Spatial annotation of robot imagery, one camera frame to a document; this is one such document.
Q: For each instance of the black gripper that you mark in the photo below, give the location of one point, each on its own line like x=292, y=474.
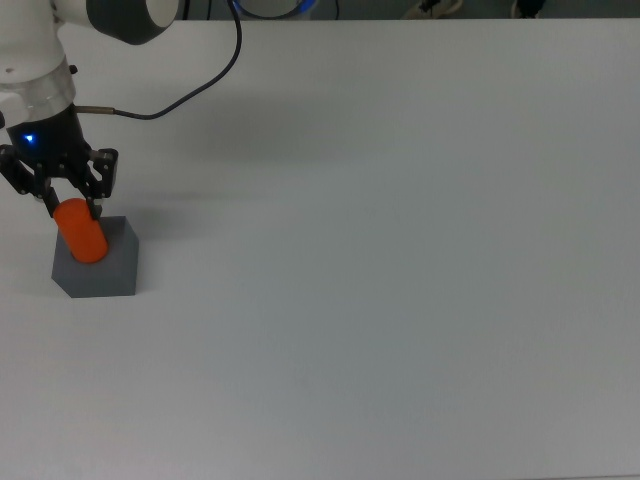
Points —
x=52, y=145

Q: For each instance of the orange cylinder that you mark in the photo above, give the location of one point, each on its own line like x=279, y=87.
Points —
x=82, y=235

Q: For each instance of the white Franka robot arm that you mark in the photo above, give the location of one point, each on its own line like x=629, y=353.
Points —
x=30, y=40

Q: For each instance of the grey block with round hole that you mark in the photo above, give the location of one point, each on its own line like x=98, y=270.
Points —
x=100, y=280

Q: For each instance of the round grey blue-lit base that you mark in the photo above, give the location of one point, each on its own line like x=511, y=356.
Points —
x=275, y=7

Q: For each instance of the pale chair base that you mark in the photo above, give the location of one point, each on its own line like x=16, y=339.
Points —
x=432, y=7

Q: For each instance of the black chair caster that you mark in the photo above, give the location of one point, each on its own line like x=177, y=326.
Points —
x=526, y=6

